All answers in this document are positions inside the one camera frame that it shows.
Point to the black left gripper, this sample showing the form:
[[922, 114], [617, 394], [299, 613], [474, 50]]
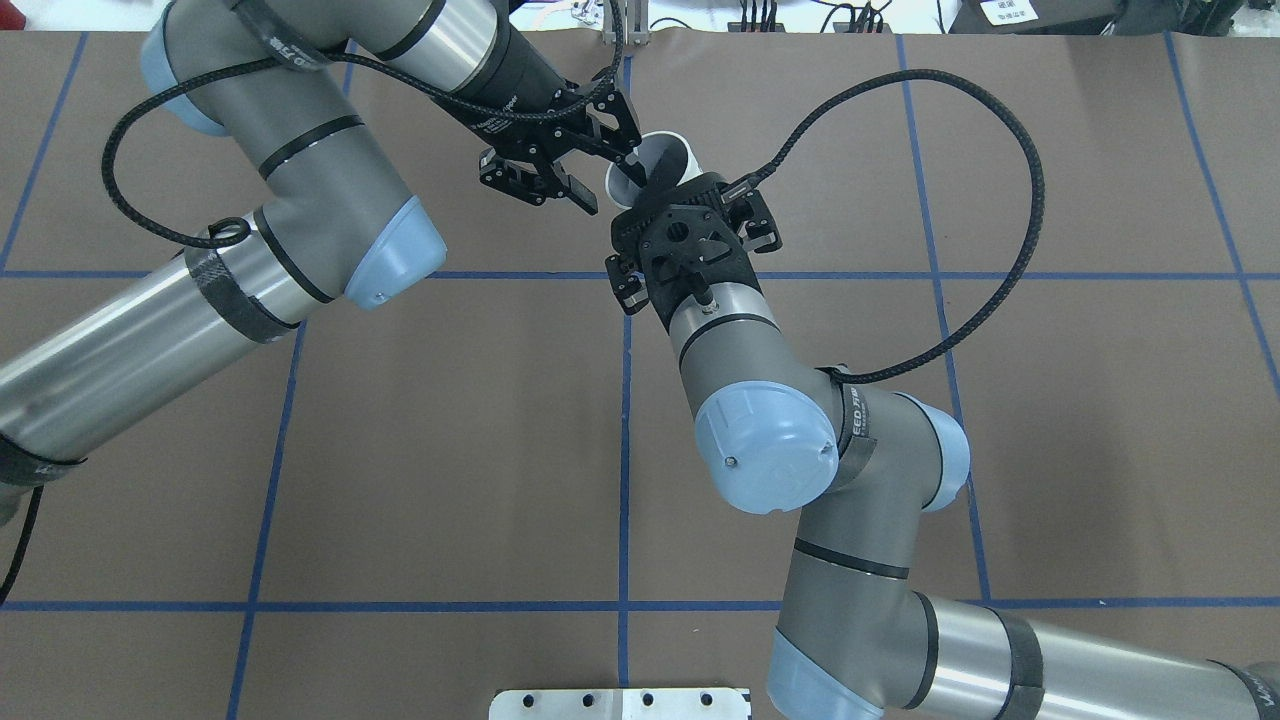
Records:
[[518, 83]]

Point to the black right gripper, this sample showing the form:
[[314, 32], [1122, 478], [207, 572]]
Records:
[[627, 291]]

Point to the white ribbed plastic cup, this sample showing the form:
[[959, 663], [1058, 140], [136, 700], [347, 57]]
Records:
[[667, 160]]

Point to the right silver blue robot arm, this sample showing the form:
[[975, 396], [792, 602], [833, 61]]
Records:
[[862, 466]]

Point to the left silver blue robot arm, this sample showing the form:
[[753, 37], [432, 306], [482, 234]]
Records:
[[341, 222]]

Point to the aluminium frame post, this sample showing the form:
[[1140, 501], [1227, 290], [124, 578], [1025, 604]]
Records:
[[626, 22]]

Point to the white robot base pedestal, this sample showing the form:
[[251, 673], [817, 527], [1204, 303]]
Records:
[[623, 703]]

